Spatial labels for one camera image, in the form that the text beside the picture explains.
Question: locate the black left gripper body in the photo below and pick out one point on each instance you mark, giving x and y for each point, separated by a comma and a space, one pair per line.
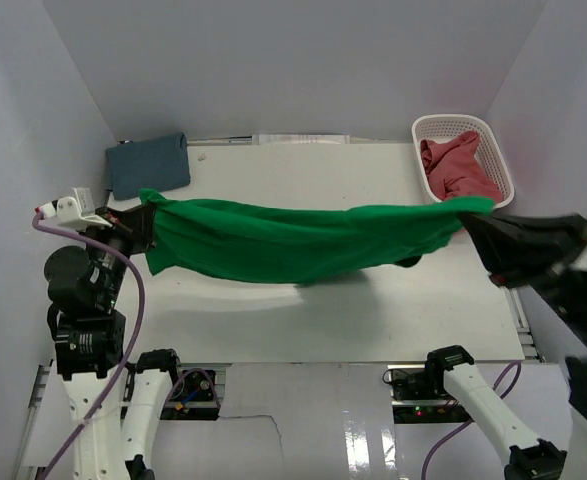
117, 236

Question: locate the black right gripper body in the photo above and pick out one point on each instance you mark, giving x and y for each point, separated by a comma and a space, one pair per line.
536, 260

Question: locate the green t shirt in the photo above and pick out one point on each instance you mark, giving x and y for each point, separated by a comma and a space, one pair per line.
255, 244

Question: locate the pink t shirt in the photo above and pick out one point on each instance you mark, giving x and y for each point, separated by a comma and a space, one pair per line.
452, 170

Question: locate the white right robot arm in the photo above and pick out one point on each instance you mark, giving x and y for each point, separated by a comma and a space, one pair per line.
522, 452

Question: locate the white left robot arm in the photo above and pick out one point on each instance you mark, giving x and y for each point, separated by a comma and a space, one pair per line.
95, 317

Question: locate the folded blue t shirt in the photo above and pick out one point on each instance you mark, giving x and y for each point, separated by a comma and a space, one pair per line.
160, 164

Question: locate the white perforated plastic basket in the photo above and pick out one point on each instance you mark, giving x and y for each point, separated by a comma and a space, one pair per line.
442, 128

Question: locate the white paper label strip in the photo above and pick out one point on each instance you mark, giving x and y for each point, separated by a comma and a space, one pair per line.
299, 139

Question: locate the white paper sheet front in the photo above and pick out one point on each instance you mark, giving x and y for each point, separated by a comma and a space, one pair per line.
322, 421

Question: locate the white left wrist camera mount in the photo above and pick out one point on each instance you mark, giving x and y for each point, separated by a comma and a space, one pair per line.
75, 211

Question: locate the aluminium table edge rail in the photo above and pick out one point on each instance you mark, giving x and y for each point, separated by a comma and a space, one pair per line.
526, 339

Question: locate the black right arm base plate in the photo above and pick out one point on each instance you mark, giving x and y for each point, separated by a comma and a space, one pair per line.
415, 402

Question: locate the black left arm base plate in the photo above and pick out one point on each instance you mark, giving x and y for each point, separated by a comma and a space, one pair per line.
194, 399

